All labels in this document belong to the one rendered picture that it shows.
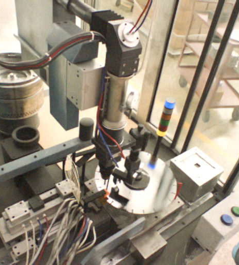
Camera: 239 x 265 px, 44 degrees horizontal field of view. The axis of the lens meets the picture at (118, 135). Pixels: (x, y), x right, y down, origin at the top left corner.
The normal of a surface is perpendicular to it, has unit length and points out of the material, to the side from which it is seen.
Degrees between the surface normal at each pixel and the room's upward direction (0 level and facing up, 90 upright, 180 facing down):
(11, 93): 90
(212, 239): 90
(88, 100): 90
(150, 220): 0
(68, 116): 90
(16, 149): 0
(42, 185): 0
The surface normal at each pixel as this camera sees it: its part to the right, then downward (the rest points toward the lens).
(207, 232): -0.79, 0.33
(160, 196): 0.12, -0.75
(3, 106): -0.06, 0.65
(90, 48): 0.60, 0.58
